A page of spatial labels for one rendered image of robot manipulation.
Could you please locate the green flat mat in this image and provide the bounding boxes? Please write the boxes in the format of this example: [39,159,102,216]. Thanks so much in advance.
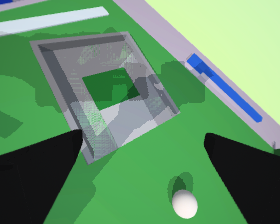
[0,0,274,224]

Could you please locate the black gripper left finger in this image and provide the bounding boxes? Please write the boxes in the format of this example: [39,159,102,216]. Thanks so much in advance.
[0,129,83,224]

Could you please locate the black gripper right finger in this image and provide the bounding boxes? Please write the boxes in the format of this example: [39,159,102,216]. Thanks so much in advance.
[204,133,280,224]

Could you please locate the white golf ball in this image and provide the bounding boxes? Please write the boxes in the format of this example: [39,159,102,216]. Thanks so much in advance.
[172,190,198,219]

